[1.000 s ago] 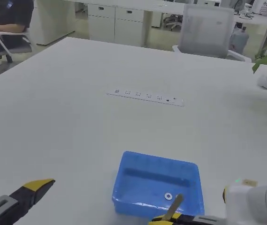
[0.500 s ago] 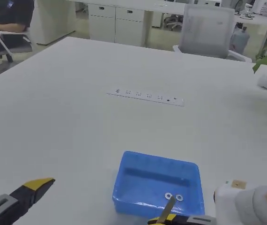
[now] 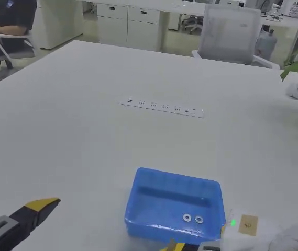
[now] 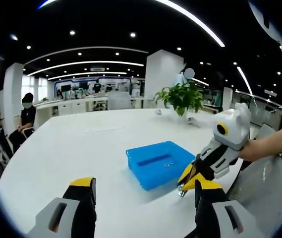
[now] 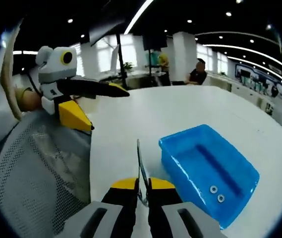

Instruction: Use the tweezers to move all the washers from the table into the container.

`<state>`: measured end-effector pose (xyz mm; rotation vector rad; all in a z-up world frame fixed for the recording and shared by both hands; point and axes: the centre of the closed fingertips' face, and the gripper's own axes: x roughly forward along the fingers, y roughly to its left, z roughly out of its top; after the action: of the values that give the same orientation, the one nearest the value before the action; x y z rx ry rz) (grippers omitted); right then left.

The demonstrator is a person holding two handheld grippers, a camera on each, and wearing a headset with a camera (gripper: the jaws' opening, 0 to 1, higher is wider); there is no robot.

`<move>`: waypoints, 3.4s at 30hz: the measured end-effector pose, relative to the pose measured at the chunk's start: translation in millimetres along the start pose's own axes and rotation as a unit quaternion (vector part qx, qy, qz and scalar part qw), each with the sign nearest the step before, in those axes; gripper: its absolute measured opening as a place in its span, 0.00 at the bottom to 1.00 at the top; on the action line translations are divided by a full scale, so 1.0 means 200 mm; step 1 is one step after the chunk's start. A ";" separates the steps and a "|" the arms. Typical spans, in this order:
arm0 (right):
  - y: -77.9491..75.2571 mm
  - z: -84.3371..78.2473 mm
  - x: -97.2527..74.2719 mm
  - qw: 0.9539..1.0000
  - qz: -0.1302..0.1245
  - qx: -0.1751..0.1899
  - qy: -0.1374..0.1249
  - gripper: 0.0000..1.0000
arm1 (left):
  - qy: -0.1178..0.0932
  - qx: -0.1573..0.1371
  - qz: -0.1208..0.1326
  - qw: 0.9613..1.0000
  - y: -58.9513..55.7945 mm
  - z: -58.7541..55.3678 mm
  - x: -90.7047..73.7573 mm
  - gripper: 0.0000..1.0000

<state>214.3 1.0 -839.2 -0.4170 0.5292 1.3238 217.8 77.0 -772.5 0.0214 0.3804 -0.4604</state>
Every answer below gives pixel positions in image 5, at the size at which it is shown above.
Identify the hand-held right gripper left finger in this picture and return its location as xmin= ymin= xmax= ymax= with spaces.
xmin=56 ymin=177 xmax=140 ymax=238

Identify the black screen on stand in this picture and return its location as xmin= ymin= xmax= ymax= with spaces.
xmin=142 ymin=34 xmax=169 ymax=82

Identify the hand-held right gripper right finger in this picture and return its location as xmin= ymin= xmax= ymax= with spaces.
xmin=147 ymin=177 xmax=228 ymax=238

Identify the black pole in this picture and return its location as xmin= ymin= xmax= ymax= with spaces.
xmin=115 ymin=33 xmax=129 ymax=90

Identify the person's left forearm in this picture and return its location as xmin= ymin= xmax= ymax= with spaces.
xmin=0 ymin=21 xmax=24 ymax=122

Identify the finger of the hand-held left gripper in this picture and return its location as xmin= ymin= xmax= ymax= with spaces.
xmin=57 ymin=100 xmax=95 ymax=132
xmin=56 ymin=76 xmax=131 ymax=99

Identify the black cable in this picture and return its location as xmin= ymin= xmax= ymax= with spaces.
xmin=26 ymin=72 xmax=43 ymax=97

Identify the blue plastic container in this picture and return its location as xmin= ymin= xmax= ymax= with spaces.
xmin=158 ymin=124 xmax=261 ymax=231

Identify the white office desk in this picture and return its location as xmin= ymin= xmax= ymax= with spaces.
xmin=98 ymin=69 xmax=162 ymax=89

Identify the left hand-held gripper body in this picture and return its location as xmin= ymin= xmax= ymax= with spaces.
xmin=35 ymin=46 xmax=78 ymax=115

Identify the white table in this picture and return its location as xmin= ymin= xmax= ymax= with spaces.
xmin=72 ymin=85 xmax=282 ymax=238

